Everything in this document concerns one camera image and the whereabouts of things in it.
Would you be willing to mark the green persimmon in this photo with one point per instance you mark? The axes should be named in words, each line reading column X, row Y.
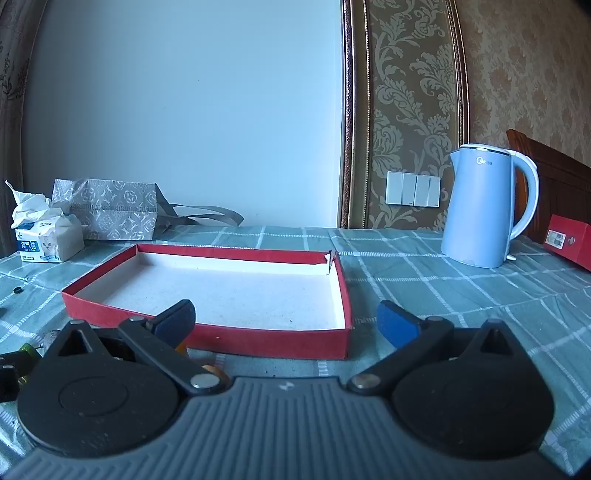
column 23, row 357

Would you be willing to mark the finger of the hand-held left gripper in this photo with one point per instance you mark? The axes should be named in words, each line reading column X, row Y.
column 7, row 383

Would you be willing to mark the grey patterned gift bag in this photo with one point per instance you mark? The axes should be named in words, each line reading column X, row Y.
column 115, row 207

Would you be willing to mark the red rectangular box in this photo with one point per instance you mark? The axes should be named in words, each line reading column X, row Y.
column 577, row 249

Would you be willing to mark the brown patterned curtain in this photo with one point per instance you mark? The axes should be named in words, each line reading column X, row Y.
column 9, row 138

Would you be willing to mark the brown wooden headboard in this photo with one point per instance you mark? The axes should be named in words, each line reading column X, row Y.
column 563, row 184

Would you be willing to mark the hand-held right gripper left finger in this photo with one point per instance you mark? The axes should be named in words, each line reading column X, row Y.
column 178, row 318

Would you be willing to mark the light blue electric kettle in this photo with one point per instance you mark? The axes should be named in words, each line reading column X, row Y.
column 480, row 207

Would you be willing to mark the red shallow cardboard box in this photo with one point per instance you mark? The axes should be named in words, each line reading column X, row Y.
column 277, row 341

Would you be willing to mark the white tissue pack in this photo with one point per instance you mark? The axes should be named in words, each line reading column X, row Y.
column 51, row 240

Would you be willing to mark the white wall switch panel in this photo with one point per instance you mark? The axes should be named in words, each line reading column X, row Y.
column 413, row 189

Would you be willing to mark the green checked tablecloth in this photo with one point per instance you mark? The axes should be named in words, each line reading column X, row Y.
column 438, row 295

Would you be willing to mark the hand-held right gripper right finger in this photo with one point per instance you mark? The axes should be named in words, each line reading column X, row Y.
column 395, row 323

